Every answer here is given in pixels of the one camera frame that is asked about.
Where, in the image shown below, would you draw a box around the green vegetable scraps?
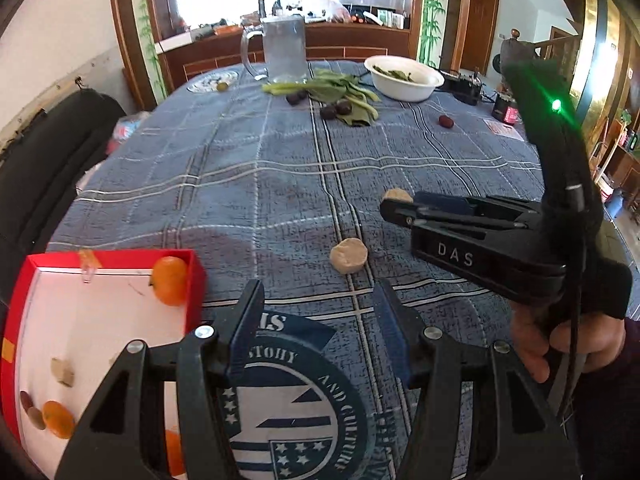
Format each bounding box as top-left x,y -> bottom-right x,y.
372,65 -> 416,83

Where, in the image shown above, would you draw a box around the black device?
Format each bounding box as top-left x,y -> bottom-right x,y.
440,72 -> 483,106

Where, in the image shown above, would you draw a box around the black sofa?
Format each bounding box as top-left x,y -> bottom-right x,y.
0,89 -> 128,311

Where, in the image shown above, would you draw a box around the wooden door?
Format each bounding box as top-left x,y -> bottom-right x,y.
460,0 -> 501,76

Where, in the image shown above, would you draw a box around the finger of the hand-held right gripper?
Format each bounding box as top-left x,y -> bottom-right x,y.
414,191 -> 543,218
379,199 -> 531,233

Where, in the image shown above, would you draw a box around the white bowl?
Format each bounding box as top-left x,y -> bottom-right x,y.
363,55 -> 445,103

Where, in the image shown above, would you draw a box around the white box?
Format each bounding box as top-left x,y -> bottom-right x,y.
156,34 -> 193,53

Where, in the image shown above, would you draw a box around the wooden counter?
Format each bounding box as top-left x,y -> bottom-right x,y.
155,22 -> 416,96

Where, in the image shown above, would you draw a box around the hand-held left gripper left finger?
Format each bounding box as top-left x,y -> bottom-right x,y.
54,279 -> 266,480

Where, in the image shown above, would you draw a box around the red cardboard box tray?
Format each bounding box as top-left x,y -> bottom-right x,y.
0,249 -> 208,480

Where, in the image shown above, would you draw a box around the person's right forearm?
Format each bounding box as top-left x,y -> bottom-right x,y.
565,317 -> 640,480

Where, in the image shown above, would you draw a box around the blue plaid tablecloth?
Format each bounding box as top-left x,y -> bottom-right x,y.
45,60 -> 640,480

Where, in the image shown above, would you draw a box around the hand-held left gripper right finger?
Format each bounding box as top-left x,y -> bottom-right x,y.
372,280 -> 581,480

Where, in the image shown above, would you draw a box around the clear plastic bag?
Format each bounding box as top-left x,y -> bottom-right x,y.
105,111 -> 151,156

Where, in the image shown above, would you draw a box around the glass pitcher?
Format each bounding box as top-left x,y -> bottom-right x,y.
240,14 -> 310,85

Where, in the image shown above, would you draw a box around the patterned white plate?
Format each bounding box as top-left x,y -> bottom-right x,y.
186,71 -> 240,93

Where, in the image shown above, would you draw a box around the orange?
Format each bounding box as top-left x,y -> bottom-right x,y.
41,400 -> 77,441
164,427 -> 187,478
149,256 -> 190,307

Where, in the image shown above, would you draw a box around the wooden frame with bamboo painting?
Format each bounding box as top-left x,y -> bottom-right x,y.
107,0 -> 473,111

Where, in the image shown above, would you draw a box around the wooden stair railing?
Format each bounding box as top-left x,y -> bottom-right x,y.
509,27 -> 581,66

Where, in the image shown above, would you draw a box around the green leafy vegetables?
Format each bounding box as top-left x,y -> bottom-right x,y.
261,70 -> 381,128

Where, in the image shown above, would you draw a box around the wooden shelf with bottles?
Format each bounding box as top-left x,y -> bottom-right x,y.
590,110 -> 640,221

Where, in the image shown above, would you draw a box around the person's right hand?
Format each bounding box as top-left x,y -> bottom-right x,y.
509,302 -> 627,386

